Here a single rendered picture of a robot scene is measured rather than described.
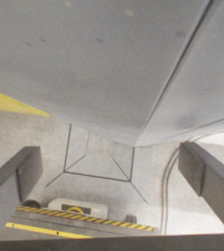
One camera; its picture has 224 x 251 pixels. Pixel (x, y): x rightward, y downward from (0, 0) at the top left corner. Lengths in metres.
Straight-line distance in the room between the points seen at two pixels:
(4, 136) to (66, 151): 0.37
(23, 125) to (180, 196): 0.89
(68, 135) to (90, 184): 0.27
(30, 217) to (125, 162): 0.47
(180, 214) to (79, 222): 0.51
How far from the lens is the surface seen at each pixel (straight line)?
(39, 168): 0.17
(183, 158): 0.16
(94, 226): 0.68
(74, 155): 0.97
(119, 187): 0.95
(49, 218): 0.71
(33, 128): 1.09
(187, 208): 1.01
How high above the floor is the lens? 0.94
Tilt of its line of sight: 80 degrees down
